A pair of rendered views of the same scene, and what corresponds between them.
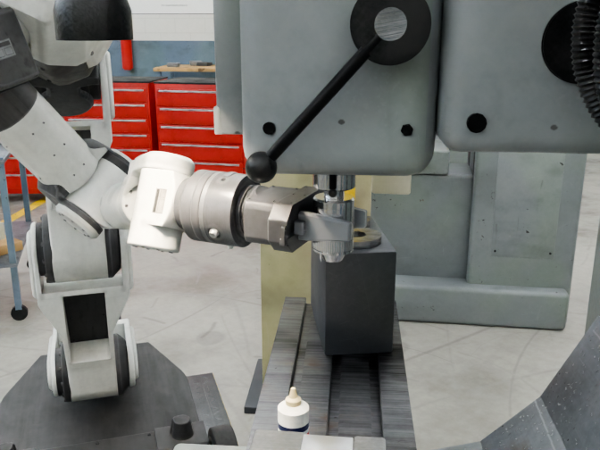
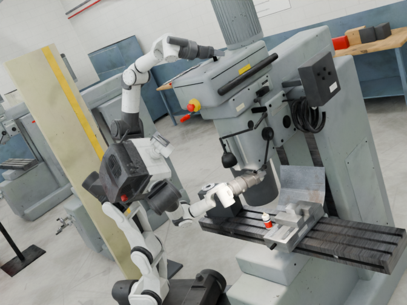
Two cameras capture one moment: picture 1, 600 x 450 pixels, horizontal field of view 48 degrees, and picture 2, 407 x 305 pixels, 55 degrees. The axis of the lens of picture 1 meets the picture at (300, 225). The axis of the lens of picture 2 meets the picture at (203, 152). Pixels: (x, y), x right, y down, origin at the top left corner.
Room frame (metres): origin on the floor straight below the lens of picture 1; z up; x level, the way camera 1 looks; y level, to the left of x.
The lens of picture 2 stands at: (-0.54, 1.44, 2.18)
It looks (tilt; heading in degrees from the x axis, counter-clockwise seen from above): 20 degrees down; 318
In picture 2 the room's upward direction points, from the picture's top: 23 degrees counter-clockwise
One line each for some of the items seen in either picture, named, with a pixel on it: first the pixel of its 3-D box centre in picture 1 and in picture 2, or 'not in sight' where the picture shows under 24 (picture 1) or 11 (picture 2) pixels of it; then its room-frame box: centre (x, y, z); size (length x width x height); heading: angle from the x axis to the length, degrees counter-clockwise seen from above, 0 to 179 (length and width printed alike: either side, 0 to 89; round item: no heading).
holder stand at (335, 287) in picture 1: (349, 278); (220, 199); (1.17, -0.09, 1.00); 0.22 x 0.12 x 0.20; 5
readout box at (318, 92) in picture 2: not in sight; (320, 78); (0.38, -0.31, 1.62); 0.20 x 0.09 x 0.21; 85
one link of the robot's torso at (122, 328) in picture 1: (93, 357); (149, 291); (1.48, 0.50, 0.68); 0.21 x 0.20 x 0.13; 17
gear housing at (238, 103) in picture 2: not in sight; (235, 96); (0.74, -0.08, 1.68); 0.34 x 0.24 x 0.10; 85
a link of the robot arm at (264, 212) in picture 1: (261, 214); (244, 182); (0.78, 0.05, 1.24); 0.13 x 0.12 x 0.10; 157
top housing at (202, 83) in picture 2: not in sight; (223, 74); (0.74, -0.05, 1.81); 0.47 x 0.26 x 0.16; 85
